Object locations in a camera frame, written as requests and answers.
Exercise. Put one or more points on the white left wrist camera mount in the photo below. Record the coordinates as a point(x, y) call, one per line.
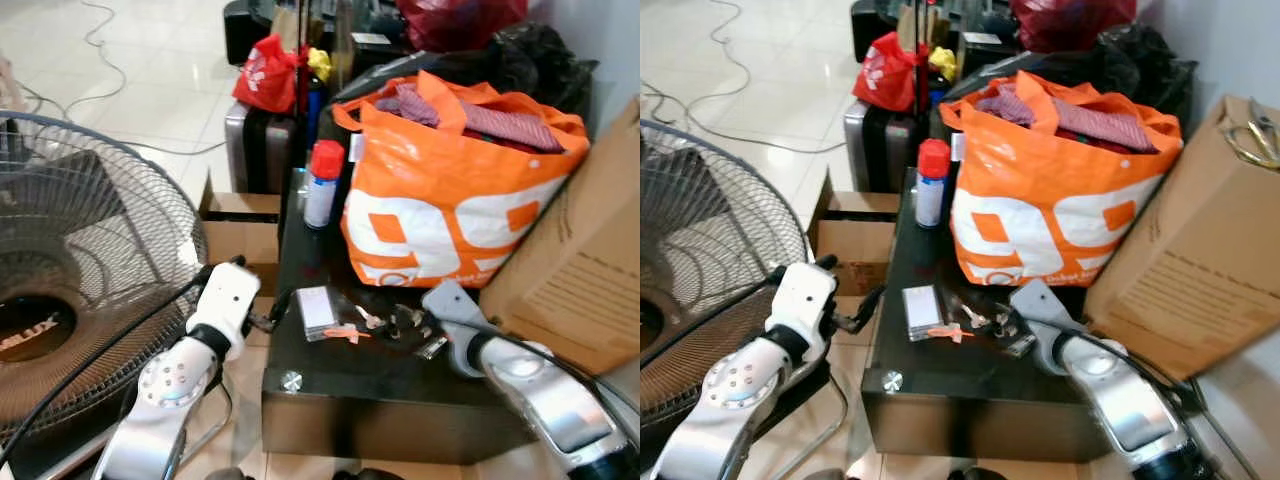
point(808, 300)
point(225, 300)

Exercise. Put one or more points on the small open cardboard box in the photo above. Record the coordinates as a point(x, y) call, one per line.
point(850, 240)
point(240, 240)

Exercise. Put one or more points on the dark red bag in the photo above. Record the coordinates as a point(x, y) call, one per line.
point(460, 22)
point(1070, 22)

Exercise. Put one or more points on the yellow cloth item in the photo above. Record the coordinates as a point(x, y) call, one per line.
point(320, 63)
point(943, 62)

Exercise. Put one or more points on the black plastic bag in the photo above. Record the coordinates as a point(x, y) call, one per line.
point(540, 60)
point(1140, 60)

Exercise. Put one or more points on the red white plastic bag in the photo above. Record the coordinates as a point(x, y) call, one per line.
point(268, 80)
point(888, 78)

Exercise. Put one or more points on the silver key bunch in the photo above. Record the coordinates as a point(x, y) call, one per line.
point(370, 317)
point(975, 317)

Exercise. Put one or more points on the black glass top table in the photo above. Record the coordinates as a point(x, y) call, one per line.
point(980, 410)
point(380, 400)

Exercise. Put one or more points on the metal scissors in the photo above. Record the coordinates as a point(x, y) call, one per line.
point(1262, 135)

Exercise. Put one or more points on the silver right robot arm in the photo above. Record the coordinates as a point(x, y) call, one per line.
point(1130, 410)
point(560, 410)

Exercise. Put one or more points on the orange key tag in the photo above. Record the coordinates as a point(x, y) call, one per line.
point(952, 333)
point(350, 333)

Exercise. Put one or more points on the large brown cardboard box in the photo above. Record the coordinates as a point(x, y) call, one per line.
point(580, 260)
point(1190, 250)

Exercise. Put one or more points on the silver suitcase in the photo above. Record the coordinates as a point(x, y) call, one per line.
point(875, 150)
point(255, 150)

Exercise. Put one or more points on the striped maroon cloth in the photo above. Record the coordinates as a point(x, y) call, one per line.
point(510, 125)
point(1105, 125)

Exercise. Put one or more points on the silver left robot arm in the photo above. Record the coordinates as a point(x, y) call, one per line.
point(170, 385)
point(745, 385)

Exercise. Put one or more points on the orange white shopping bag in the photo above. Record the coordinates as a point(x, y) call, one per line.
point(1040, 180)
point(440, 180)

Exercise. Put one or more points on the clear plastic card box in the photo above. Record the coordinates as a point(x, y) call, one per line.
point(922, 312)
point(317, 312)

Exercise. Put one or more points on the red capped spray can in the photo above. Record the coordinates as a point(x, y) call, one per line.
point(322, 195)
point(932, 195)

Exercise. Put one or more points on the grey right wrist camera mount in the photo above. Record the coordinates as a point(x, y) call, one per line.
point(455, 305)
point(1040, 305)

